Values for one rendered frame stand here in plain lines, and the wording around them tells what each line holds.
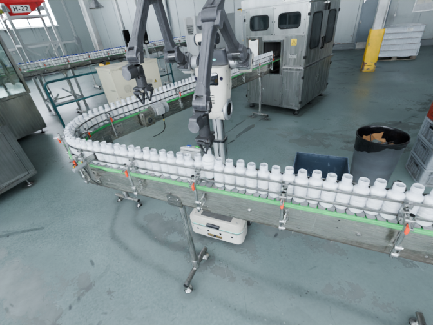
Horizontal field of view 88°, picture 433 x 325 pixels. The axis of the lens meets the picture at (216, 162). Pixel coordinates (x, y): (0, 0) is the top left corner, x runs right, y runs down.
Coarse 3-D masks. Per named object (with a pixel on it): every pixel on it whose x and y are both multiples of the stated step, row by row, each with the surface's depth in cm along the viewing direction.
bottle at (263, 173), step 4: (260, 164) 108; (264, 164) 109; (260, 168) 107; (264, 168) 106; (260, 172) 108; (264, 172) 107; (268, 172) 108; (260, 176) 108; (264, 176) 107; (268, 176) 108; (260, 184) 111; (264, 184) 110; (268, 184) 111; (260, 188) 112; (264, 188) 111; (268, 188) 112; (260, 192) 113; (264, 192) 112
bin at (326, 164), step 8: (296, 152) 154; (296, 160) 157; (304, 160) 155; (312, 160) 153; (320, 160) 150; (328, 160) 148; (336, 160) 146; (344, 160) 144; (296, 168) 161; (304, 168) 158; (312, 168) 156; (320, 168) 154; (328, 168) 151; (336, 168) 149; (344, 168) 147
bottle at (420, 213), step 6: (432, 192) 83; (426, 198) 85; (432, 198) 83; (432, 204) 83; (420, 210) 88; (426, 210) 85; (432, 210) 84; (420, 216) 88; (426, 216) 86; (432, 216) 85; (420, 222) 89; (426, 222) 87
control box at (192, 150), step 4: (180, 148) 140; (184, 148) 139; (188, 148) 137; (192, 148) 137; (196, 148) 137; (184, 152) 139; (188, 152) 138; (192, 152) 137; (196, 152) 136; (200, 152) 136; (192, 156) 137
